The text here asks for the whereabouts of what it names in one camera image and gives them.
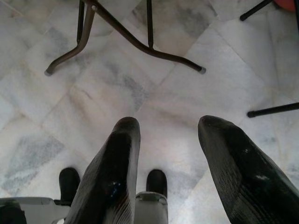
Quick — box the robot grey right leg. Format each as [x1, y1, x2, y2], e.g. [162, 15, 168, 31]
[135, 191, 169, 224]

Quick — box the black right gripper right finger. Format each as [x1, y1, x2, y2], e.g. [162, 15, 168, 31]
[198, 115, 299, 224]

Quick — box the thin black metal rod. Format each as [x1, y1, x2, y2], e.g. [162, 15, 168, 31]
[77, 0, 85, 44]
[146, 0, 155, 49]

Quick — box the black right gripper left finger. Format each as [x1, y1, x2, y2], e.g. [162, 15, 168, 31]
[64, 117, 141, 224]

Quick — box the robot black left foot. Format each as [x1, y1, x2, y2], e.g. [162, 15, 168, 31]
[58, 167, 81, 206]

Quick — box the robot black foot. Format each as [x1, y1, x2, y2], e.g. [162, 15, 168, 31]
[58, 167, 81, 206]
[145, 169, 168, 197]

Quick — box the orange red object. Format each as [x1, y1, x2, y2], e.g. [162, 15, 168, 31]
[273, 0, 295, 11]

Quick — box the robot black right foot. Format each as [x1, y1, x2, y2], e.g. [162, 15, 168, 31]
[145, 169, 168, 197]

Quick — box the black chair leg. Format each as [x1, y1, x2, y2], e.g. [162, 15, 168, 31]
[240, 0, 274, 21]
[247, 102, 299, 118]

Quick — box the brown metal table leg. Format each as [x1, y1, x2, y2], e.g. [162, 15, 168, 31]
[44, 0, 206, 76]

